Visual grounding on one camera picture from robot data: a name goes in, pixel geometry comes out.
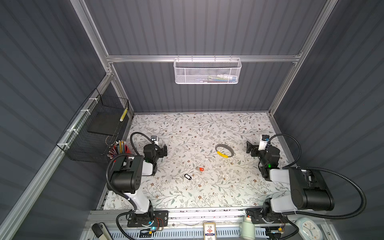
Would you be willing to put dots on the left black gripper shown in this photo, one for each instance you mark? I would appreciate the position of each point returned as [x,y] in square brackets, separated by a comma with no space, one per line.
[162,150]

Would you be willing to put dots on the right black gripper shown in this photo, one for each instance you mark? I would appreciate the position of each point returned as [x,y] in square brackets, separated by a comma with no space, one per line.
[253,150]

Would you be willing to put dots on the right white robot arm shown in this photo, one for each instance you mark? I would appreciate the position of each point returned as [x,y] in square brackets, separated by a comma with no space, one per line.
[308,190]

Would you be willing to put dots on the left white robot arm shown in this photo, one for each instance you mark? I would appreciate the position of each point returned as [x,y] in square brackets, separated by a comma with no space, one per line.
[124,175]

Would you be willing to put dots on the red pencil cup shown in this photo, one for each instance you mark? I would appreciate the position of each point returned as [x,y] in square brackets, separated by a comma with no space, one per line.
[118,148]

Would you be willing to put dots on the black key tag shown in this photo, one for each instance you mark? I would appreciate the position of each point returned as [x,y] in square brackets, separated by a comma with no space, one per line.
[188,177]

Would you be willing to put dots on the yellow marker in basket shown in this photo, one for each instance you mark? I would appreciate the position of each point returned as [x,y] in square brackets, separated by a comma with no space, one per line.
[123,114]

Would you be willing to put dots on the pale green bottle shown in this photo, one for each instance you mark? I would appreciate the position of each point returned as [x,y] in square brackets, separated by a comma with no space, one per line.
[247,229]

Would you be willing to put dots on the small card box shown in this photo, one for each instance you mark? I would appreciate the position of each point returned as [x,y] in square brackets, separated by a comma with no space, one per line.
[209,231]

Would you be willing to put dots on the white analog clock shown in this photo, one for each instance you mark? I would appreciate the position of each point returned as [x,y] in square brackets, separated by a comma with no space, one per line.
[309,230]

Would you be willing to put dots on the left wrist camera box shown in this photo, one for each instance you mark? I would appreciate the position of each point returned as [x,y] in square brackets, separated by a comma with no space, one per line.
[155,139]

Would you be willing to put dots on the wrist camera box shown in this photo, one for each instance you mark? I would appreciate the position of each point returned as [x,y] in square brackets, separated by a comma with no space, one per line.
[155,139]
[264,142]

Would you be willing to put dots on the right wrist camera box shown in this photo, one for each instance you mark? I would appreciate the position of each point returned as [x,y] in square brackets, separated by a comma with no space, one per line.
[264,142]

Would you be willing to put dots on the black wire wall basket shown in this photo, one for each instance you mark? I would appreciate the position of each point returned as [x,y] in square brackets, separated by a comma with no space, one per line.
[95,125]

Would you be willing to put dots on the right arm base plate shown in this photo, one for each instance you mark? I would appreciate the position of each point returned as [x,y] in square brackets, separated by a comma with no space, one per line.
[259,216]

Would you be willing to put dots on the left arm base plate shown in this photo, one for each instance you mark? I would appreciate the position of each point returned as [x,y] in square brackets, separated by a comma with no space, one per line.
[150,219]

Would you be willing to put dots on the slotted cable duct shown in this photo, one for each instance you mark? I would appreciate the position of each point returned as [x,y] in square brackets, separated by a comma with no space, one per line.
[226,233]

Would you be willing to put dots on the white mesh wall basket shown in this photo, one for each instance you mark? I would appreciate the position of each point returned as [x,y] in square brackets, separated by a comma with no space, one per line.
[207,71]

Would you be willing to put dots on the black handle tool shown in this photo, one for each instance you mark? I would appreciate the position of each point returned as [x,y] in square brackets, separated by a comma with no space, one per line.
[101,232]

